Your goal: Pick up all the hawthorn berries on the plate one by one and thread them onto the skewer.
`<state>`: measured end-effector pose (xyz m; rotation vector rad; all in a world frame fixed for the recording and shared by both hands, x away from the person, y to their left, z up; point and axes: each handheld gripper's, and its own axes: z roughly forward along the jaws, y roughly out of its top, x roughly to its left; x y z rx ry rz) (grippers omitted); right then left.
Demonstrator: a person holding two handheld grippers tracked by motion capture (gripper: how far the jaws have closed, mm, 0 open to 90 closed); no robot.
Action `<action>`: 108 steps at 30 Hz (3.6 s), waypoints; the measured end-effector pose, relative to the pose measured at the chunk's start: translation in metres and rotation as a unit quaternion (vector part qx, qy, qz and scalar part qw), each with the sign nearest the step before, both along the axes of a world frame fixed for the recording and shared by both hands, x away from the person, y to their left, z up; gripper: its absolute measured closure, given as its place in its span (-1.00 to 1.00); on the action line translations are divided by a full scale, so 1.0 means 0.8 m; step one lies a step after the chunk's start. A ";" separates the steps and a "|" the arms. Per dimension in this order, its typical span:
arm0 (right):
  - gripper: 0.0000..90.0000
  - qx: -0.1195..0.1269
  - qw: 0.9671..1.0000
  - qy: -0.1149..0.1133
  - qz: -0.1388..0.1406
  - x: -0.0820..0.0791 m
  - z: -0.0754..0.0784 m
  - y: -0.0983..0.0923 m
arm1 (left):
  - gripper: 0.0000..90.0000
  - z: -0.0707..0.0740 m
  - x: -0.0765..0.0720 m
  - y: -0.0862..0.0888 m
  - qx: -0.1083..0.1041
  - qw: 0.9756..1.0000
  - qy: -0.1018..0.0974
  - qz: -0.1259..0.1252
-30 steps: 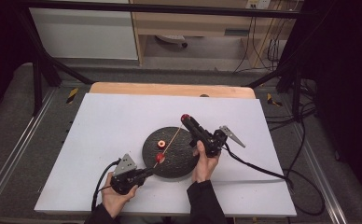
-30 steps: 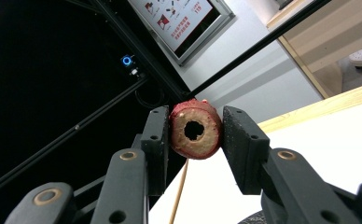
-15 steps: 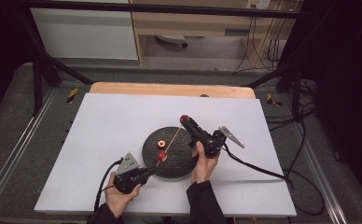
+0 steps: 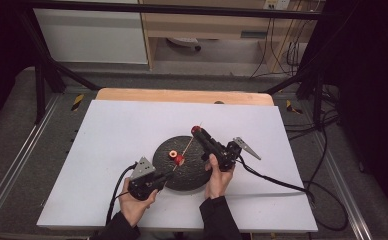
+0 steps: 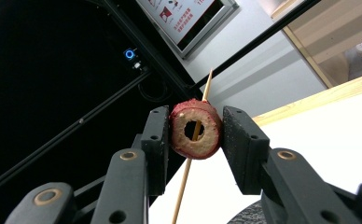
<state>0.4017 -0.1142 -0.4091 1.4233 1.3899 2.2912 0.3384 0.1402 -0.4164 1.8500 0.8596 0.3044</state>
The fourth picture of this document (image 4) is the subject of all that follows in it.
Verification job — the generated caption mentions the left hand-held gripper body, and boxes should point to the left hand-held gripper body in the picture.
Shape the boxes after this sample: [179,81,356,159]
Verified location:
[127,156,166,202]

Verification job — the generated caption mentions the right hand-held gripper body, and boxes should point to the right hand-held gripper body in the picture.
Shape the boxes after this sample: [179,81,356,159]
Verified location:
[202,136,262,173]

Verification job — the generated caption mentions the thin wooden skewer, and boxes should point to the thin wooden skewer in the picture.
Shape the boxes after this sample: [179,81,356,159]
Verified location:
[157,124,202,194]

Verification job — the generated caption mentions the black round stone plate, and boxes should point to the black round stone plate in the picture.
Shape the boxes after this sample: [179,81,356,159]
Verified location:
[152,135,213,192]

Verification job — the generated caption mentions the person's left hand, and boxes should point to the person's left hand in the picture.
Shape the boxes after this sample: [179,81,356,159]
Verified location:
[118,177,159,228]

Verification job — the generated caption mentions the person's right hand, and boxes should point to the person's right hand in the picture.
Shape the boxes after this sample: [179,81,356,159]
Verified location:
[204,153,236,200]

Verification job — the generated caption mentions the wooden table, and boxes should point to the wooden table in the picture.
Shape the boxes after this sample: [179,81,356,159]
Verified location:
[95,87,275,107]

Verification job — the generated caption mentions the white board sheet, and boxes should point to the white board sheet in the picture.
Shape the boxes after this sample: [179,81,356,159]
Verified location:
[36,99,319,233]

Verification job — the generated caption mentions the white chair base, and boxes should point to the white chair base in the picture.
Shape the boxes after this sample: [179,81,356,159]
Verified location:
[166,37,202,52]

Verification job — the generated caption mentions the light wooden desk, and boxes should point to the light wooden desk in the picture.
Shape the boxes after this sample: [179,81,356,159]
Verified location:
[138,0,318,72]

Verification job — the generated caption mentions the white power strip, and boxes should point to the white power strip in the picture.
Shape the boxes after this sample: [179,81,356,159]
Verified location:
[263,0,291,10]

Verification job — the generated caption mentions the white cabinet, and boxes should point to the white cabinet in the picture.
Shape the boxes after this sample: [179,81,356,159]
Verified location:
[33,8,149,65]

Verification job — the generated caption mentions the black curtain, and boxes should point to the black curtain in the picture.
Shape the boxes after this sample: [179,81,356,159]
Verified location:
[0,0,36,134]
[321,0,388,214]

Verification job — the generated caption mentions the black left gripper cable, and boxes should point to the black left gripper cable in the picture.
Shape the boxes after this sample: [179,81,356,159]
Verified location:
[105,162,139,225]

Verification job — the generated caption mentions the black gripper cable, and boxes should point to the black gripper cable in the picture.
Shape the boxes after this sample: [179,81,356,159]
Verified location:
[236,155,349,232]
[105,162,139,225]

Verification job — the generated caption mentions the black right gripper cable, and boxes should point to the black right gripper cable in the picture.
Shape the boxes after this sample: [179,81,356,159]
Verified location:
[236,155,349,232]

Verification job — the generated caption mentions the aluminium rail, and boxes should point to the aluminium rail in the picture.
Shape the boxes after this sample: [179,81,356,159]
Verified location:
[310,131,373,240]
[0,94,61,228]

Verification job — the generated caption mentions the hanging black cables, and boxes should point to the hanging black cables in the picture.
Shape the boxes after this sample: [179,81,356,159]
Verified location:
[250,9,311,79]

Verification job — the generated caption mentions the black metal frame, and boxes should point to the black metal frame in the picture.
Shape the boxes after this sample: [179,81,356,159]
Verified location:
[16,0,330,125]

